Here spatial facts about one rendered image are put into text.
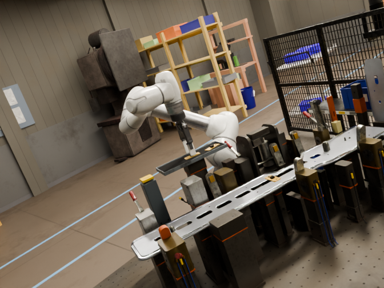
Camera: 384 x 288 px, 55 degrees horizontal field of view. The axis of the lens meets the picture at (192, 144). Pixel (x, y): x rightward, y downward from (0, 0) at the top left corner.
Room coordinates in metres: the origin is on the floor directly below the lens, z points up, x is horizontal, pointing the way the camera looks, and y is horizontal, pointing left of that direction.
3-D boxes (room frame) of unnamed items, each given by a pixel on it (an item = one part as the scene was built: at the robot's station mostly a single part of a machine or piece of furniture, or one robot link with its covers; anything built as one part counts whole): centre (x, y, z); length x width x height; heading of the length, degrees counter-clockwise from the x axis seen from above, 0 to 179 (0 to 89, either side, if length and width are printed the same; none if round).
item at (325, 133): (1.92, -0.68, 0.87); 0.10 x 0.07 x 0.35; 19
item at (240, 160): (1.78, -0.20, 0.89); 0.12 x 0.07 x 0.38; 19
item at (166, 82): (1.83, 0.03, 1.54); 0.13 x 0.11 x 0.16; 126
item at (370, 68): (1.82, -1.00, 1.17); 0.12 x 0.01 x 0.34; 19
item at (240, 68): (9.43, -1.37, 0.93); 1.44 x 1.34 x 1.86; 39
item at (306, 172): (1.43, -0.42, 0.87); 0.12 x 0.07 x 0.35; 19
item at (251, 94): (7.97, -1.46, 0.24); 0.42 x 0.37 x 0.48; 128
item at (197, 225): (1.58, -0.29, 1.00); 1.38 x 0.22 x 0.02; 109
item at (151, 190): (1.75, 0.27, 0.92); 0.08 x 0.08 x 0.44; 19
